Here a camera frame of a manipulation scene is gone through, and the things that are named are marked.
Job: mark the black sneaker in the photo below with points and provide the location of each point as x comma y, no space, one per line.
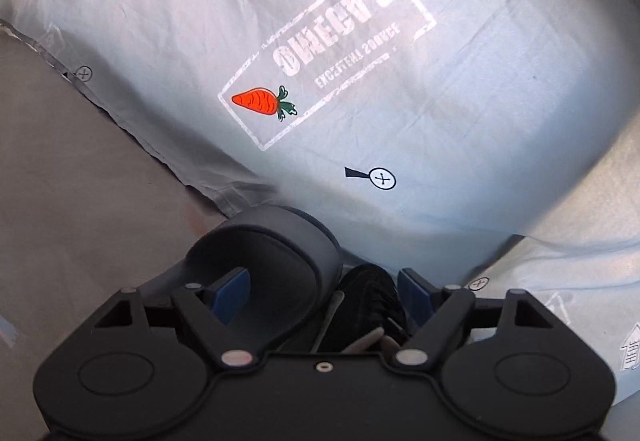
365,301

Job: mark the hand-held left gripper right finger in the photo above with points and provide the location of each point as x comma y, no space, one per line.
414,293

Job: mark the light blue printed sheet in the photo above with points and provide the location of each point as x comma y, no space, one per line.
350,21

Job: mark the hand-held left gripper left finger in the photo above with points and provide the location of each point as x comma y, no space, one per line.
232,288

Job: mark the grey slide sandal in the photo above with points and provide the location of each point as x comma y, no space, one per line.
290,251

